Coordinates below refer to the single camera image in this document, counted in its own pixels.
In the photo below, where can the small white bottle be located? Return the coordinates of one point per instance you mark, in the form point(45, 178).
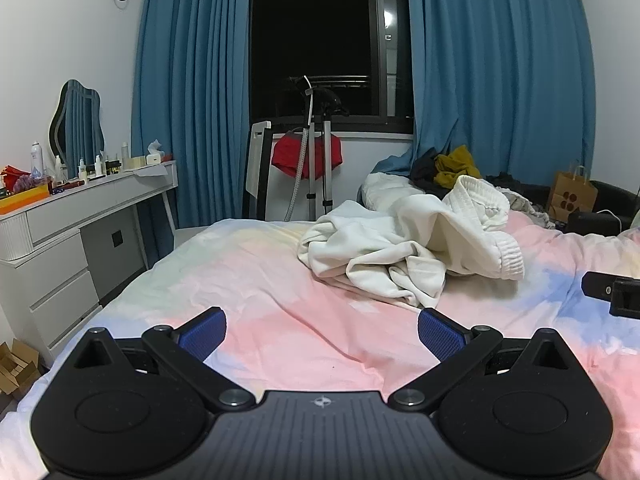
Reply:
point(82, 170)

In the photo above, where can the black box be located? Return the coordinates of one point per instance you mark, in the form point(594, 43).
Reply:
point(592, 224)

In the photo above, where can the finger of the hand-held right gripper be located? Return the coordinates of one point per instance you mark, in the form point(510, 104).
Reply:
point(597, 285)

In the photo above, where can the garment steamer stand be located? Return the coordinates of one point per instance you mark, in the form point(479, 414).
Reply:
point(314, 160)

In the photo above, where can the brown paper bag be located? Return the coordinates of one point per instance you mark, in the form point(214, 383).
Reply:
point(570, 197)

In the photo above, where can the wavy frame mirror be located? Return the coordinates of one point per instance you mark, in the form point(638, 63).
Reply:
point(77, 130)

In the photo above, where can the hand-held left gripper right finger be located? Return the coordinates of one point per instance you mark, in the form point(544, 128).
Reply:
point(440, 332)

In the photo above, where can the grey cloth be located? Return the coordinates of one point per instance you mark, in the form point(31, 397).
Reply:
point(527, 207)

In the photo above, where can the white tissue box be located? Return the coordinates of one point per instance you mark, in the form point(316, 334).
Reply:
point(153, 156)

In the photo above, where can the pastel tie-dye bed sheet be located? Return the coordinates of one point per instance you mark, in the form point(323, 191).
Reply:
point(250, 280)

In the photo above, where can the dark window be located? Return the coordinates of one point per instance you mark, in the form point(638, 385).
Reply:
point(325, 25)

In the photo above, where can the red cloth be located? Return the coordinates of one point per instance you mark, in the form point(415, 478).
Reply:
point(287, 155)

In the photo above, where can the white dressing table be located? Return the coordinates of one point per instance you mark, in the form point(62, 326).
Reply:
point(60, 260)

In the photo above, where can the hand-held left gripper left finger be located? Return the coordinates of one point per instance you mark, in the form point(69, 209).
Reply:
point(202, 332)

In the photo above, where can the white sweatpants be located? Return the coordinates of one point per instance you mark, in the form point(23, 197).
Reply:
point(380, 240)

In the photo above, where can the orange tray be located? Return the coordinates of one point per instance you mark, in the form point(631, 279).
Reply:
point(22, 200)

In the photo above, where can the white spray can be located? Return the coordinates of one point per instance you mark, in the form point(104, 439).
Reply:
point(36, 160)

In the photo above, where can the cardboard box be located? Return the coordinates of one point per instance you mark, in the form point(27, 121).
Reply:
point(17, 367)

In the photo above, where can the mustard yellow cloth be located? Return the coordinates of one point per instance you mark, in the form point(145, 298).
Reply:
point(455, 165)

